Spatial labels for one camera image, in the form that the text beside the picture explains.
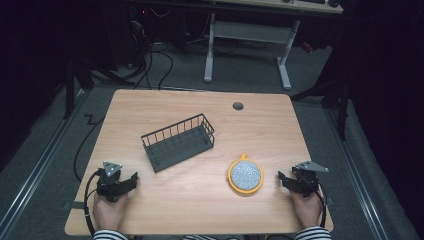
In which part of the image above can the bundle of black cables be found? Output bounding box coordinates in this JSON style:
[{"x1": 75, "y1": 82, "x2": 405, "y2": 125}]
[{"x1": 126, "y1": 6, "x2": 175, "y2": 91}]

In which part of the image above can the person's left hand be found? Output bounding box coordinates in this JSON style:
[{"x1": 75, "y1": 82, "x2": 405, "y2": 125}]
[{"x1": 92, "y1": 192, "x2": 130, "y2": 232}]

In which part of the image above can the black metal stand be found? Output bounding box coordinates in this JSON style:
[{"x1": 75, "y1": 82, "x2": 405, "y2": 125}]
[
  {"x1": 290, "y1": 49, "x2": 353, "y2": 142},
  {"x1": 62, "y1": 53, "x2": 134, "y2": 120}
]

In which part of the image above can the grey floor rail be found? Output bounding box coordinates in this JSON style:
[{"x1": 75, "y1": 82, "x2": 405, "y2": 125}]
[
  {"x1": 0, "y1": 89, "x2": 88, "y2": 235},
  {"x1": 323, "y1": 107, "x2": 390, "y2": 240}
]

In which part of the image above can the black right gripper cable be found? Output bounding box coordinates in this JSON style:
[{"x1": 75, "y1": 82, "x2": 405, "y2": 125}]
[{"x1": 314, "y1": 182, "x2": 328, "y2": 229}]

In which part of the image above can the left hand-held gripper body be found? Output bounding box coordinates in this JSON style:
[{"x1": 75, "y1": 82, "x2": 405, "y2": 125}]
[{"x1": 96, "y1": 161, "x2": 129, "y2": 203}]

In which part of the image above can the black wire basket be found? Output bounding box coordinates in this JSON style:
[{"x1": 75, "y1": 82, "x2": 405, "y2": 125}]
[{"x1": 140, "y1": 113, "x2": 216, "y2": 174}]

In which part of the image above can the person's right hand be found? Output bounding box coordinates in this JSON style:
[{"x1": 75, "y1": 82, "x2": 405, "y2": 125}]
[{"x1": 289, "y1": 190, "x2": 324, "y2": 230}]

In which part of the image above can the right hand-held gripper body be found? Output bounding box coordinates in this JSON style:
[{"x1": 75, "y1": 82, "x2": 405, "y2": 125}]
[{"x1": 291, "y1": 160, "x2": 330, "y2": 198}]

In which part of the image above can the yellow-rimmed round speckled pad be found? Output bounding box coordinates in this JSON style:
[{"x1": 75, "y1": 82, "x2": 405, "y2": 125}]
[{"x1": 226, "y1": 153, "x2": 265, "y2": 197}]

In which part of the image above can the white-framed desk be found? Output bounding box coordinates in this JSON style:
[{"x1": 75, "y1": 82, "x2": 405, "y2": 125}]
[{"x1": 203, "y1": 0, "x2": 344, "y2": 91}]

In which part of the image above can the black floor cable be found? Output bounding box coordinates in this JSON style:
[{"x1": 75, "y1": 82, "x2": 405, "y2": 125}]
[{"x1": 73, "y1": 114, "x2": 106, "y2": 183}]

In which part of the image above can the person's right striped sleeve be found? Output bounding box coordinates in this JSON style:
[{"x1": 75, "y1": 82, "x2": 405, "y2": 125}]
[{"x1": 294, "y1": 226, "x2": 333, "y2": 240}]

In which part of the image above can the person's left striped sleeve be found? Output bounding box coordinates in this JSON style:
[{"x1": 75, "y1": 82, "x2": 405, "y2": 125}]
[{"x1": 92, "y1": 229, "x2": 129, "y2": 240}]

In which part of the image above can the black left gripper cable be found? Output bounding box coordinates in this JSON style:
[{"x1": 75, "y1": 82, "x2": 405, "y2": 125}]
[{"x1": 82, "y1": 168, "x2": 102, "y2": 236}]

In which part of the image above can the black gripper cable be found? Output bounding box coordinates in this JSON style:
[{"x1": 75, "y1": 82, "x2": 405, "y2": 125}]
[
  {"x1": 314, "y1": 182, "x2": 328, "y2": 229},
  {"x1": 82, "y1": 168, "x2": 102, "y2": 236}
]

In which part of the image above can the person's striped sleeve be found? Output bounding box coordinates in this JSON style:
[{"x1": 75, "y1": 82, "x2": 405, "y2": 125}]
[
  {"x1": 92, "y1": 229, "x2": 129, "y2": 240},
  {"x1": 294, "y1": 226, "x2": 333, "y2": 240}
]

